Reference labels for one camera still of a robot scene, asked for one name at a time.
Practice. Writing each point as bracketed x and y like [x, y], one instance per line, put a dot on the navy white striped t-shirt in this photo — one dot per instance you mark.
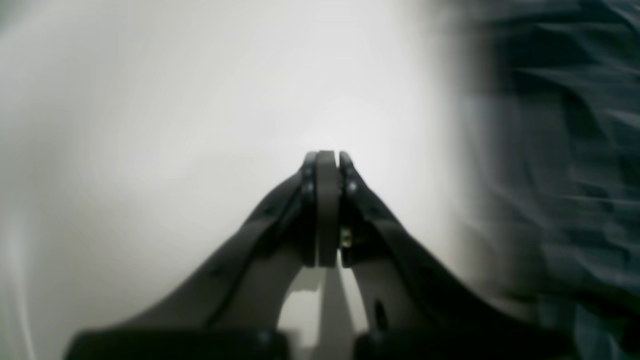
[553, 137]

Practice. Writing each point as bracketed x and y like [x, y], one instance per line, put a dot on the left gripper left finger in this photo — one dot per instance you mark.
[229, 308]

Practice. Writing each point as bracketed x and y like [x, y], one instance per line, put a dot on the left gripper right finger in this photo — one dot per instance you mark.
[416, 309]

